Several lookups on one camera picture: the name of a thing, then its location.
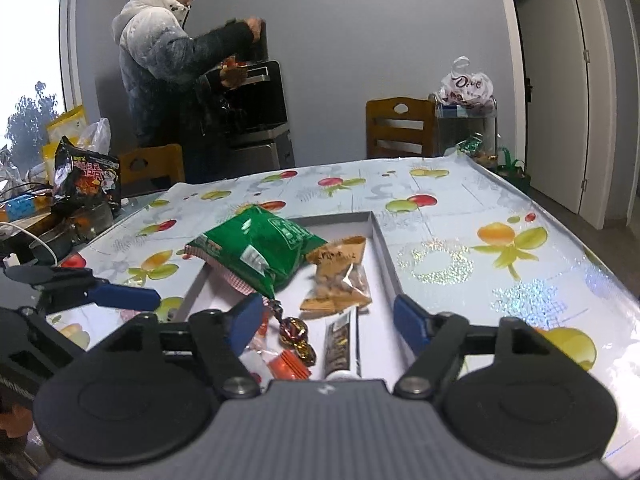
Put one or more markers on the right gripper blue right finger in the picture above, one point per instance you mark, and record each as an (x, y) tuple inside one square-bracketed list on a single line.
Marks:
[(436, 340)]

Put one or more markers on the gold candy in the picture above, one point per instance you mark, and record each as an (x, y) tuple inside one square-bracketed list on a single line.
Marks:
[(293, 334)]

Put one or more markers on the white plastic shopping bag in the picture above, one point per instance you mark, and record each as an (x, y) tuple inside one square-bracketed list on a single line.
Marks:
[(463, 87)]

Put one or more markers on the white door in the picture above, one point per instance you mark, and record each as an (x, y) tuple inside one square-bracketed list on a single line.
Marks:
[(556, 73)]

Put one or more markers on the blue box on clutter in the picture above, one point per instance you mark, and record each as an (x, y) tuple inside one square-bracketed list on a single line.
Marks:
[(18, 207)]

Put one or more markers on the black cabinet appliance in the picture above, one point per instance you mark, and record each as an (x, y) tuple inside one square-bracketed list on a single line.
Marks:
[(248, 107)]

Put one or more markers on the orange snack packet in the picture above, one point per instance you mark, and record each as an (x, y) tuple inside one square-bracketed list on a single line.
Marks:
[(287, 366)]

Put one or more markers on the white charger with cable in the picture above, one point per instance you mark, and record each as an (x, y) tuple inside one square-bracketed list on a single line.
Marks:
[(20, 244)]

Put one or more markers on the wooden chair near person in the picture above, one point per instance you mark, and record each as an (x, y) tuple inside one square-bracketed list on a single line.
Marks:
[(152, 163)]

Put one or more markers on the grey cardboard tray box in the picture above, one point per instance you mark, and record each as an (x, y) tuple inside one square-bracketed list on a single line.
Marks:
[(382, 352)]

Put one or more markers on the wooden chair right side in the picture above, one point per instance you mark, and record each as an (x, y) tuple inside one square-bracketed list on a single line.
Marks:
[(394, 123)]

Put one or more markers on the yellow package at window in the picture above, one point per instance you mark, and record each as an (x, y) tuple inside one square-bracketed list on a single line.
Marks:
[(70, 124)]

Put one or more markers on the person in puffer jacket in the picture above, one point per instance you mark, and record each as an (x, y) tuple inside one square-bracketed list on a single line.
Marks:
[(164, 74)]

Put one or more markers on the glass bowl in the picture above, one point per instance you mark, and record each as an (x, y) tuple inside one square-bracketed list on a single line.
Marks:
[(83, 225)]

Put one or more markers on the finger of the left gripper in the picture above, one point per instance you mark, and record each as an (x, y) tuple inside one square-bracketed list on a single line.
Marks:
[(47, 277)]

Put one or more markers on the brown chocolate tube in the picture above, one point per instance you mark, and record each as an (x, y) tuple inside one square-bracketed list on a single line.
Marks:
[(341, 360)]

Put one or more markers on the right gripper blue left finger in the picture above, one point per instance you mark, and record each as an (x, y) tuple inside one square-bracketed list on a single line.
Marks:
[(219, 339)]

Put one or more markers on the green snack bag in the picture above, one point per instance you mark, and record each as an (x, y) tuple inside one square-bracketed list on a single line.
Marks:
[(258, 247)]

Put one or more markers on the clear lollipop packet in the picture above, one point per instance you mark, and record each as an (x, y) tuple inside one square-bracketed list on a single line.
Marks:
[(257, 356)]

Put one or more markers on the black instant noodle bag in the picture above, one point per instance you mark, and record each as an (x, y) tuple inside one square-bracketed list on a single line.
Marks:
[(84, 178)]

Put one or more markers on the yellow peanut snack bag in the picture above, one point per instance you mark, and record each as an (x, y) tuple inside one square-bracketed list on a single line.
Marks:
[(340, 281)]

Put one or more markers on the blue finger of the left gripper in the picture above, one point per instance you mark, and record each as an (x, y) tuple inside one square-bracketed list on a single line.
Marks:
[(125, 297)]

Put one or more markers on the fruit pattern tablecloth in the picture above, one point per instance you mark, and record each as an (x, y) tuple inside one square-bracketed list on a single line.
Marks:
[(460, 239)]

